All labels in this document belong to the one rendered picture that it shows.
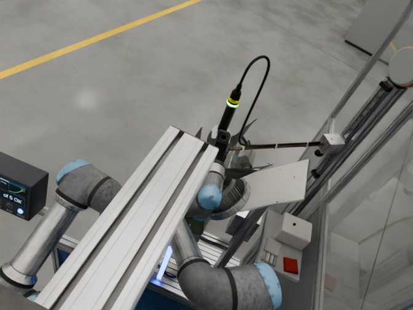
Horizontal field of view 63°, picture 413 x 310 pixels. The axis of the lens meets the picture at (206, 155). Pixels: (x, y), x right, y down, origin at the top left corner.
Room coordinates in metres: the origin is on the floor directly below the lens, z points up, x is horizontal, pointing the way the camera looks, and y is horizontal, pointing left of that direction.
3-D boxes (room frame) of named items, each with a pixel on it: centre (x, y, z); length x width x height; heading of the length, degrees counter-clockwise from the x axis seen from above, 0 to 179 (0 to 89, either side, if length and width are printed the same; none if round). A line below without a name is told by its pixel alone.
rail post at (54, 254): (0.65, 0.53, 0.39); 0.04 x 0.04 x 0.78; 88
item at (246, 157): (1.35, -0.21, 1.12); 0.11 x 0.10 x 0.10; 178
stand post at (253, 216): (1.11, -0.36, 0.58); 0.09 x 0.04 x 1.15; 178
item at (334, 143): (1.33, -0.55, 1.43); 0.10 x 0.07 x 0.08; 123
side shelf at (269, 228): (1.08, -0.57, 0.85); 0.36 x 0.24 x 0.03; 178
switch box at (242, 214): (1.20, -0.36, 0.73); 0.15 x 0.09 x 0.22; 88
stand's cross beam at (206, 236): (1.12, -0.24, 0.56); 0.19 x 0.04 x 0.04; 88
